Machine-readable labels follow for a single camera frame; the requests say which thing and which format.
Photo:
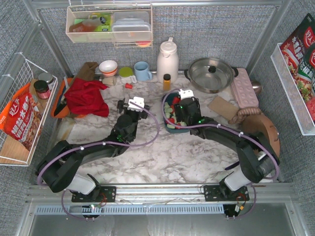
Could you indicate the left wire basket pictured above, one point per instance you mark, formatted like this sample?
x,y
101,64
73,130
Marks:
x,y
12,152

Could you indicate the silver lid jar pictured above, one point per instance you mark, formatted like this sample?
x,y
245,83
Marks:
x,y
48,78

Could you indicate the orange spice bottle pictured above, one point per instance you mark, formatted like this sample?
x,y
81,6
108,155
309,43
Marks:
x,y
166,82

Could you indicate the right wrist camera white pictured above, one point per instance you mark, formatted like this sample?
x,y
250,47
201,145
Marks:
x,y
185,94

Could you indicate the red snack bag left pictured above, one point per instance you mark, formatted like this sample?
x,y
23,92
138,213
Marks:
x,y
20,119

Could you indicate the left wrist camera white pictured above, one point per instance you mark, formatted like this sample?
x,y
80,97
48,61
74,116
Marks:
x,y
136,103

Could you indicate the red cloth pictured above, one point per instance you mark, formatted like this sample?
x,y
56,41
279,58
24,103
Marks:
x,y
84,98

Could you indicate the green lid white cup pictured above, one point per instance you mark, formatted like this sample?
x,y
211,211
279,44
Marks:
x,y
127,76

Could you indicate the red snack bags right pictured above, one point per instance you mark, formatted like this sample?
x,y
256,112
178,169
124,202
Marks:
x,y
298,51

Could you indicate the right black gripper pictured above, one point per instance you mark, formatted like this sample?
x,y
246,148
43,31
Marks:
x,y
191,102

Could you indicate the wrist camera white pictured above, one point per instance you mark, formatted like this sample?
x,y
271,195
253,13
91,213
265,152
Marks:
x,y
185,94
136,103

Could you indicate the cork mat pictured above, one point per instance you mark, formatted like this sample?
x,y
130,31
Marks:
x,y
223,108

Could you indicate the glass spice jar lying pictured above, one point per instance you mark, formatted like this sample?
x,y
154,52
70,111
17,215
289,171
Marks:
x,y
109,81

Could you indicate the blue mug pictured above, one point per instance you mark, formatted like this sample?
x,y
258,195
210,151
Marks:
x,y
142,72

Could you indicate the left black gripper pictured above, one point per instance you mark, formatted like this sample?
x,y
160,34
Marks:
x,y
123,106

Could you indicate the right white rack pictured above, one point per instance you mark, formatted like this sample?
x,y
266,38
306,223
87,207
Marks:
x,y
299,108

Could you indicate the dark lid jar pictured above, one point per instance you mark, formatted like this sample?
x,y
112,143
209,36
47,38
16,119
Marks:
x,y
42,89

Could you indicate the white orange bowl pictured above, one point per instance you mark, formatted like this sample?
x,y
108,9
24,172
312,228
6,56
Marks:
x,y
108,68

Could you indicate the pink egg tray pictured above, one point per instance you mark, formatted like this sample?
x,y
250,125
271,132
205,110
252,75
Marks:
x,y
242,89

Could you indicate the wall wire basket top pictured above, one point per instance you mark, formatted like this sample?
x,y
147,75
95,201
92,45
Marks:
x,y
80,29

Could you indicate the round wooden board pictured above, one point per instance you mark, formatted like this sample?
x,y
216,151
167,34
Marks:
x,y
260,123

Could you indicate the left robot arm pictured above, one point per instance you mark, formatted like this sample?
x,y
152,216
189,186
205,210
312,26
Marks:
x,y
58,169

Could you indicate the clear plastic containers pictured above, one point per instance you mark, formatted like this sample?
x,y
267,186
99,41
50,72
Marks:
x,y
129,26

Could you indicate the red capsule back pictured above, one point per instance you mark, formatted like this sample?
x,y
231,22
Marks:
x,y
128,86

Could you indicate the teal storage basket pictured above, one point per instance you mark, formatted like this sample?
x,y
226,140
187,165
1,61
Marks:
x,y
176,130

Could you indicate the white thermos jug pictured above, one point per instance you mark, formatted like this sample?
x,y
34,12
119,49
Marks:
x,y
168,61

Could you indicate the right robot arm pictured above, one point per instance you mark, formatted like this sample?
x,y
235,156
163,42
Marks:
x,y
256,156

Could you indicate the steel pot with lid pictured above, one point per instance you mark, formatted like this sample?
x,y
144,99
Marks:
x,y
211,75

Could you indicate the orange tray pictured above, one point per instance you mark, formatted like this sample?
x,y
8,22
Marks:
x,y
60,108

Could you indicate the brown cloth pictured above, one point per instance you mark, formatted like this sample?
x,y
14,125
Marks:
x,y
87,71

